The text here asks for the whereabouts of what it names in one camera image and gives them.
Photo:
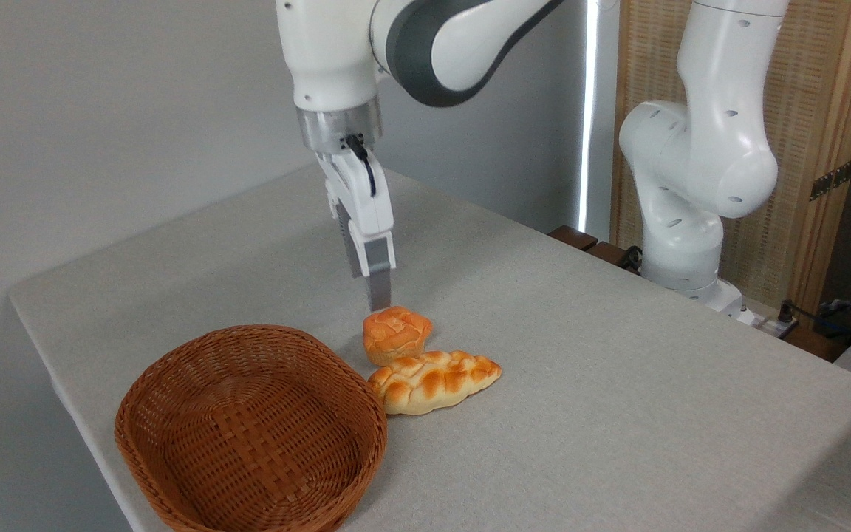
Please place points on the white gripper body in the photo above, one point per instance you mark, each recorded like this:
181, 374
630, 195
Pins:
359, 199

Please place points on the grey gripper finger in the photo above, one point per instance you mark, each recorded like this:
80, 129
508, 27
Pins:
348, 240
379, 266

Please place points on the round orange bread roll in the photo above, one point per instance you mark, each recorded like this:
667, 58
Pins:
396, 332

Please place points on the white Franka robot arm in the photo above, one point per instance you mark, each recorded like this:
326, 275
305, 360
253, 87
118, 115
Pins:
329, 52

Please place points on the braided golden bread loaf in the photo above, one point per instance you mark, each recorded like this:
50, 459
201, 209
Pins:
433, 380

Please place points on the brown wooden block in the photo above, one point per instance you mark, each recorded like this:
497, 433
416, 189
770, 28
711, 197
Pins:
573, 237
606, 253

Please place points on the brown wicker basket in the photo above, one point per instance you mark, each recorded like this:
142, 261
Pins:
263, 443

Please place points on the grey tablecloth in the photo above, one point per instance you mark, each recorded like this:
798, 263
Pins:
580, 369

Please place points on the white power strip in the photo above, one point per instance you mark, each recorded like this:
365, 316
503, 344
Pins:
761, 321

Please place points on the black power plug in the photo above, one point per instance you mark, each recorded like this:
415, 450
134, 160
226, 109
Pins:
786, 312

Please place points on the brown wooden board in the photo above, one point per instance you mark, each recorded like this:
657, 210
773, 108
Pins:
813, 343

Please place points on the brass screen hinge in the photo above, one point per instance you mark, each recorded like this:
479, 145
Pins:
832, 179

